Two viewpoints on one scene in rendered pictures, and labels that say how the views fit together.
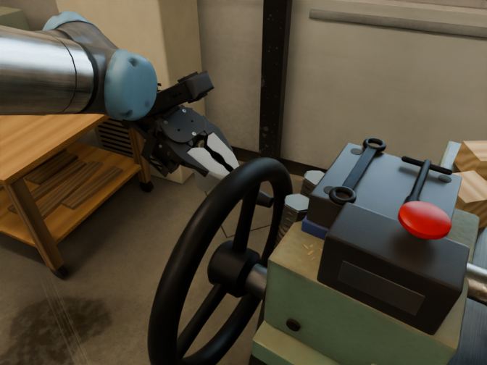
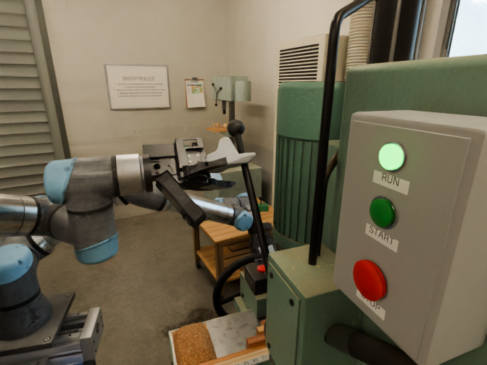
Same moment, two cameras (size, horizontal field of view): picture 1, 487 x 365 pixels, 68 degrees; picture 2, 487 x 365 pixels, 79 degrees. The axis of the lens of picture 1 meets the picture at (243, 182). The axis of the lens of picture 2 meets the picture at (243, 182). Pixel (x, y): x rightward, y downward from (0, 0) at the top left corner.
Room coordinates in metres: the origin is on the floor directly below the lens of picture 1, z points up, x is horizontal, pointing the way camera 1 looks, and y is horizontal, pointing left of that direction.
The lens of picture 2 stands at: (-0.42, -0.49, 1.50)
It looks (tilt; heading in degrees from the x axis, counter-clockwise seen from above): 18 degrees down; 38
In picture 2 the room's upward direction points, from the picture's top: straight up
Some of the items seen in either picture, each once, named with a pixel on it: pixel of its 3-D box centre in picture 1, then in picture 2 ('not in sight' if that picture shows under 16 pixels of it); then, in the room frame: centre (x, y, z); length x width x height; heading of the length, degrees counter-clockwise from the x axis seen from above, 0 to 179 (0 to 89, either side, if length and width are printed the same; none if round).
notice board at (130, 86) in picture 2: not in sight; (139, 87); (1.51, 2.40, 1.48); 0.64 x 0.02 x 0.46; 156
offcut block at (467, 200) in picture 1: (461, 200); not in sight; (0.28, -0.23, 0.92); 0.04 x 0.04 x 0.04; 12
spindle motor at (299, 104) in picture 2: not in sight; (320, 166); (0.10, -0.28, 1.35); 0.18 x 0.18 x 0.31
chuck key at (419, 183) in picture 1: (418, 184); not in sight; (0.21, -0.13, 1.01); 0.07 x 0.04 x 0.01; 148
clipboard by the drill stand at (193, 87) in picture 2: not in sight; (195, 93); (2.07, 2.13, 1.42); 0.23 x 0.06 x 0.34; 156
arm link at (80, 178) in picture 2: not in sight; (85, 180); (-0.20, 0.03, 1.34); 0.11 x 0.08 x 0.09; 148
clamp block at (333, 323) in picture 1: (368, 269); (269, 292); (0.20, -0.11, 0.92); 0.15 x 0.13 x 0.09; 148
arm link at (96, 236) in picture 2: not in sight; (88, 228); (-0.21, 0.04, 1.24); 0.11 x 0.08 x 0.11; 101
